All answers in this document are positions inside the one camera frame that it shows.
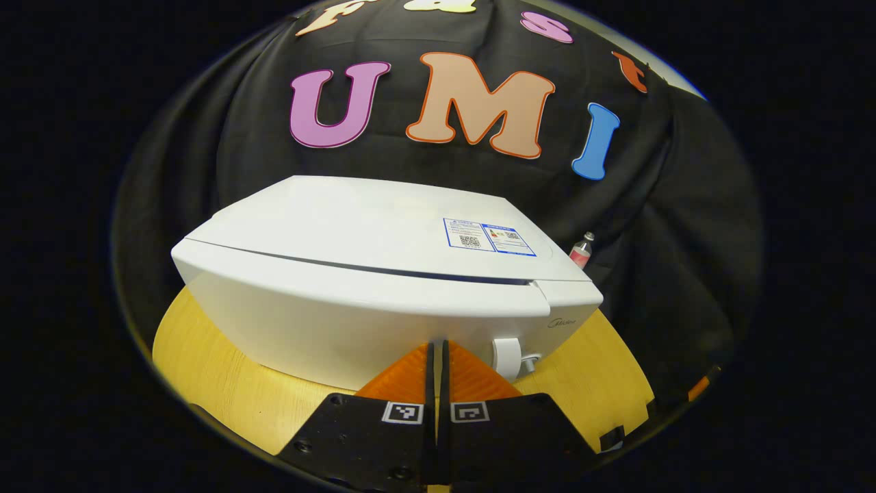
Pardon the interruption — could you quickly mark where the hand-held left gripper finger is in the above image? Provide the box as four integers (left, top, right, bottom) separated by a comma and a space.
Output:
438, 339, 603, 490
277, 341, 437, 493

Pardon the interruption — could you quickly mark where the small pink label bottle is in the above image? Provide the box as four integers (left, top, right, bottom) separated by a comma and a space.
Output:
568, 231, 596, 269

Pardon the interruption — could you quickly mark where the white microwave oven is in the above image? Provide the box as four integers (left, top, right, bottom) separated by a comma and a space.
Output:
170, 175, 605, 391

